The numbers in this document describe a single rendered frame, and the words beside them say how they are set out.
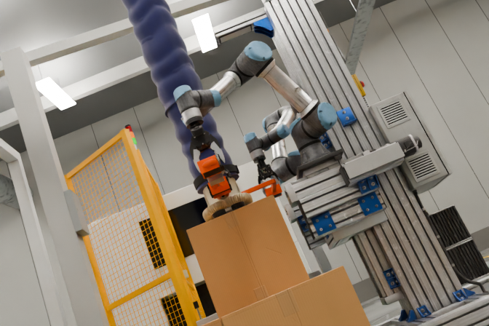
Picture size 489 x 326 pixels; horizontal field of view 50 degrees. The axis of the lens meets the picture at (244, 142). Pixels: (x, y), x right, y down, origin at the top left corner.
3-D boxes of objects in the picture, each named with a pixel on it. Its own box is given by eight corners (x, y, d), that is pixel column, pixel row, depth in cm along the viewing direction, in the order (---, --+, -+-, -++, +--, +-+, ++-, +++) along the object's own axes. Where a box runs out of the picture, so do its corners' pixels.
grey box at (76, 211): (83, 236, 370) (71, 198, 379) (90, 233, 370) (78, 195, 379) (75, 232, 351) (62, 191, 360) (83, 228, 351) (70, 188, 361)
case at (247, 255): (231, 321, 267) (203, 247, 279) (303, 289, 270) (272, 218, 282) (220, 322, 210) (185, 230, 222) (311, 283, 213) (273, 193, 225)
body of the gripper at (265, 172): (260, 178, 282) (252, 158, 286) (261, 182, 290) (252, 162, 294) (273, 172, 282) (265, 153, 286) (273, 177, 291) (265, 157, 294)
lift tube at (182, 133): (199, 198, 267) (134, 32, 299) (239, 182, 271) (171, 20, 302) (196, 186, 247) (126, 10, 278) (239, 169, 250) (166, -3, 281)
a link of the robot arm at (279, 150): (288, 169, 297) (277, 104, 335) (267, 180, 303) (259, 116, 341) (300, 178, 304) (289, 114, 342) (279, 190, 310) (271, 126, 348)
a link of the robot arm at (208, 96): (207, 99, 226) (185, 101, 220) (218, 84, 218) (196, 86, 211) (213, 114, 224) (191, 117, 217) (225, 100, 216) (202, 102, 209)
